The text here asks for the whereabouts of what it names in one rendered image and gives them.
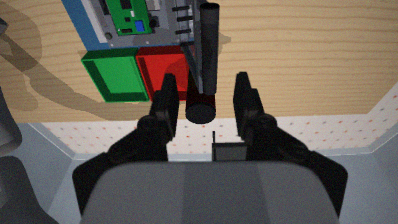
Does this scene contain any green bin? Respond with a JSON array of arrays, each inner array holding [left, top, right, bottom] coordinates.
[[81, 47, 150, 103]]

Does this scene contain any green circuit board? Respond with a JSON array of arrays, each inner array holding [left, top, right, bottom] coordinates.
[[106, 0, 152, 35]]

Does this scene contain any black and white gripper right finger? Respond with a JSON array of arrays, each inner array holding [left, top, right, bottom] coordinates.
[[233, 72, 348, 219]]

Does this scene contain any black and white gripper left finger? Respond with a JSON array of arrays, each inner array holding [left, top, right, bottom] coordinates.
[[72, 73, 180, 217]]

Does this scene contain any red open-top bin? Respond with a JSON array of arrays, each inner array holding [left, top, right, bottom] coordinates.
[[135, 45, 189, 102]]

